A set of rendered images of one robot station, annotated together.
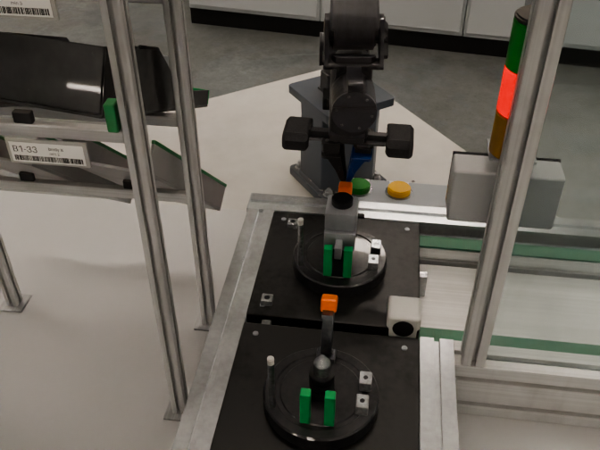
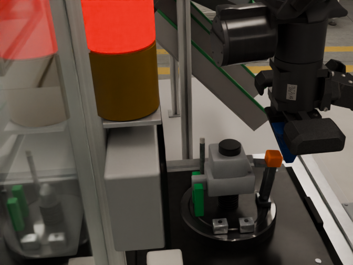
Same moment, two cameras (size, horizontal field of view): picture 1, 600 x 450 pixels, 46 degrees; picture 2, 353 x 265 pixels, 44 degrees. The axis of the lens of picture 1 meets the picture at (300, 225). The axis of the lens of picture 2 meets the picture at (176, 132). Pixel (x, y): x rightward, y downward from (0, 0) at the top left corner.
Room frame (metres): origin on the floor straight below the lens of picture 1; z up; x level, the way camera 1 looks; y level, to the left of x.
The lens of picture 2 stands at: (0.64, -0.52, 1.41)
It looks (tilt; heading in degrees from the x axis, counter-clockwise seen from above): 31 degrees down; 79
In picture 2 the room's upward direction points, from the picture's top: 2 degrees counter-clockwise
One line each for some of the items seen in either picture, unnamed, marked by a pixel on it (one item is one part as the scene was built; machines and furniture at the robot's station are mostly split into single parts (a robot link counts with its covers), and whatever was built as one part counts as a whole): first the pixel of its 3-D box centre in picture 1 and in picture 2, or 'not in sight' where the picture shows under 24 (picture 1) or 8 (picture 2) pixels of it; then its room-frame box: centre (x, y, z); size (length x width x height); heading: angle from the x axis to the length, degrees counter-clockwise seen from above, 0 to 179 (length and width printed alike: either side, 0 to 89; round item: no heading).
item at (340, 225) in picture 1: (340, 221); (221, 166); (0.79, -0.06, 1.06); 0.08 x 0.04 x 0.07; 172
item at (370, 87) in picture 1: (355, 70); (268, 11); (0.84, -0.07, 1.27); 0.12 x 0.08 x 0.11; 179
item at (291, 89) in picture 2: (349, 120); (295, 86); (0.88, -0.07, 1.17); 0.19 x 0.06 x 0.08; 82
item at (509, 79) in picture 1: (525, 89); (115, 4); (0.66, -0.23, 1.33); 0.05 x 0.05 x 0.05
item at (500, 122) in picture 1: (516, 131); (123, 74); (0.66, -0.23, 1.28); 0.05 x 0.05 x 0.05
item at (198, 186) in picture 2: (347, 262); (198, 200); (0.76, -0.07, 1.01); 0.01 x 0.01 x 0.05; 82
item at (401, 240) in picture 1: (338, 269); (227, 220); (0.80, -0.06, 0.96); 0.24 x 0.24 x 0.02; 82
